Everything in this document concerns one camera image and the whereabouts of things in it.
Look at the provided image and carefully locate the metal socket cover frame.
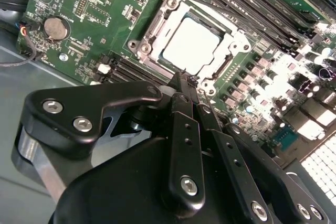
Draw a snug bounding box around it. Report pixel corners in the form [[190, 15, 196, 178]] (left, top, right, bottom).
[[136, 0, 250, 88]]

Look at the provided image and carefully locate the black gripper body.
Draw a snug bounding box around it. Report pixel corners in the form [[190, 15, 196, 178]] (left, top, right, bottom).
[[48, 134, 247, 224]]

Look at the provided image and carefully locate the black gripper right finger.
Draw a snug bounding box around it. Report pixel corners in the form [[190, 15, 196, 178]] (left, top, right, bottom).
[[183, 74, 330, 224]]

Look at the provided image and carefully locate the silver CPU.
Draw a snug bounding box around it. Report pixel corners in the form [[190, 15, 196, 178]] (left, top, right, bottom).
[[159, 16, 221, 75]]

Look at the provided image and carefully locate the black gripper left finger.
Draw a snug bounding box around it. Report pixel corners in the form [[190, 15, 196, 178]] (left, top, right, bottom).
[[12, 70, 206, 210]]

